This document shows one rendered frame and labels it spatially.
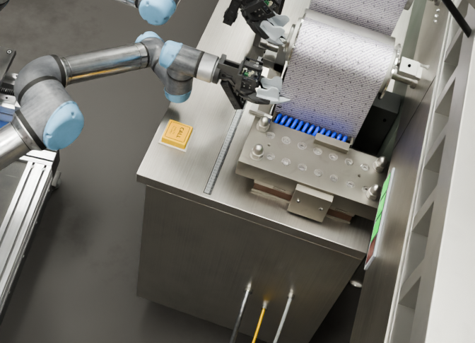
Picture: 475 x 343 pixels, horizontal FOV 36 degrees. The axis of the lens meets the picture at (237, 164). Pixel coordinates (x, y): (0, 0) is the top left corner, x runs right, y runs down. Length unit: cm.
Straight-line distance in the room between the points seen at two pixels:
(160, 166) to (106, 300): 91
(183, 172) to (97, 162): 113
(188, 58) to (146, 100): 137
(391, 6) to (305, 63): 30
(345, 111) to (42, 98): 77
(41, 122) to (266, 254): 76
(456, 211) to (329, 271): 98
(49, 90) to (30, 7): 187
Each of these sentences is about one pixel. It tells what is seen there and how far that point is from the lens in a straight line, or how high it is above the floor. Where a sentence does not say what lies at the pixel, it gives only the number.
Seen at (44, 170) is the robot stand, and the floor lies 23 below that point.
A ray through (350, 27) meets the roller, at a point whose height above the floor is 123.
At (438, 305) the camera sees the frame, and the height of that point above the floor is 165.
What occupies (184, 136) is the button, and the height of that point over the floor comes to 92.
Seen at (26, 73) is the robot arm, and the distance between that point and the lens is 188.
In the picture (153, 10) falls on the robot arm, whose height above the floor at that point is 137.
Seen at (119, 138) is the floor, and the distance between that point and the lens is 318.
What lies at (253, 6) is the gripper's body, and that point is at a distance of 182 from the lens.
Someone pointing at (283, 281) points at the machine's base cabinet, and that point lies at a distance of 225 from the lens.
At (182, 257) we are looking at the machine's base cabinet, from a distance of 232.
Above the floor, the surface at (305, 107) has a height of 109.
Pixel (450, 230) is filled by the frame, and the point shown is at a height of 165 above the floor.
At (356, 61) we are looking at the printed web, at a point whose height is 129.
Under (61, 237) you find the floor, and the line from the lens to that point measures 293.
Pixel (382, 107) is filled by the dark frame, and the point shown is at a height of 110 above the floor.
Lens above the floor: 259
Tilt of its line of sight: 55 degrees down
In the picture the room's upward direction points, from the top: 15 degrees clockwise
